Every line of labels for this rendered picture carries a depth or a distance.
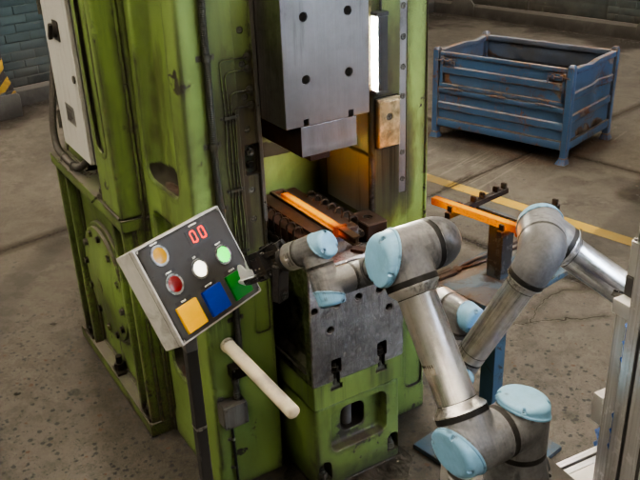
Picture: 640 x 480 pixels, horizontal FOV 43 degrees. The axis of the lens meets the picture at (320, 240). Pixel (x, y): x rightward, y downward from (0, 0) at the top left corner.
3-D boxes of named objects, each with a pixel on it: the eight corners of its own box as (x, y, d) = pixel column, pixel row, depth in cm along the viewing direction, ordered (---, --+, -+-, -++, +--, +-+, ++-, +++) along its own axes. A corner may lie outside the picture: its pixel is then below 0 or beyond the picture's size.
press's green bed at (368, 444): (401, 455, 311) (402, 353, 291) (318, 494, 294) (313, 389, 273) (325, 385, 354) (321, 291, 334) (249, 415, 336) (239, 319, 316)
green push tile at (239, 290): (254, 289, 232) (243, 266, 231) (237, 300, 226) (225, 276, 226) (250, 291, 233) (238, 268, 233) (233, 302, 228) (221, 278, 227)
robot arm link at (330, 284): (363, 295, 207) (350, 254, 208) (327, 308, 202) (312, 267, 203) (350, 299, 214) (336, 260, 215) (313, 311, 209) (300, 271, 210)
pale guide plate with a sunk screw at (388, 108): (400, 144, 279) (400, 95, 272) (379, 149, 275) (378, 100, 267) (396, 142, 280) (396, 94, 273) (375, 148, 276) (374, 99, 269)
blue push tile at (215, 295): (232, 304, 225) (219, 281, 223) (215, 317, 219) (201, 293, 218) (228, 306, 226) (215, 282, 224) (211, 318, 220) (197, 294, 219)
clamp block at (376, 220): (388, 236, 275) (388, 219, 272) (368, 243, 271) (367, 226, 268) (368, 225, 284) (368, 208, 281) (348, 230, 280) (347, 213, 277)
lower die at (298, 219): (358, 246, 269) (358, 223, 266) (307, 262, 260) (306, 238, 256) (295, 206, 302) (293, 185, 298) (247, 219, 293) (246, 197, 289)
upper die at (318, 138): (356, 144, 254) (356, 115, 250) (302, 157, 245) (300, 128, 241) (290, 113, 286) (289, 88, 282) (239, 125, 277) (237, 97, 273)
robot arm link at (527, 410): (560, 449, 175) (566, 397, 169) (514, 472, 169) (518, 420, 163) (520, 419, 185) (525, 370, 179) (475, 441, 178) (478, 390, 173)
